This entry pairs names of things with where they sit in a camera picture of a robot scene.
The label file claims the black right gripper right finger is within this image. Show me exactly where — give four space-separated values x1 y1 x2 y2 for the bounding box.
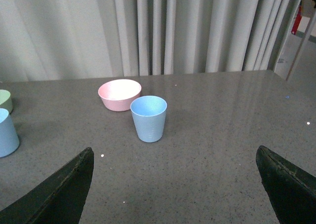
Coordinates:
256 146 316 224

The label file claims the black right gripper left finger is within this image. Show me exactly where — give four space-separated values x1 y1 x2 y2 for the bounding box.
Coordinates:
0 147 94 224

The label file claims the blue cup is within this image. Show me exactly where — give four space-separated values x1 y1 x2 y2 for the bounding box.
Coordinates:
0 108 20 158
130 96 167 143

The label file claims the pink bowl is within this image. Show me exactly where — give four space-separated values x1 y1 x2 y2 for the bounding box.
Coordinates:
98 79 142 112

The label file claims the metal pole right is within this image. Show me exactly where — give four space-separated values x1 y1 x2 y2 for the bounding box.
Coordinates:
286 12 316 81

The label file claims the grey curtain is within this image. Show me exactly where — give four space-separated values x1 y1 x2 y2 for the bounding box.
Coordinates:
0 0 300 82

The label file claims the red object behind curtain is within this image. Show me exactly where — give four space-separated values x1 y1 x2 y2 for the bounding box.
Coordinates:
291 0 303 35

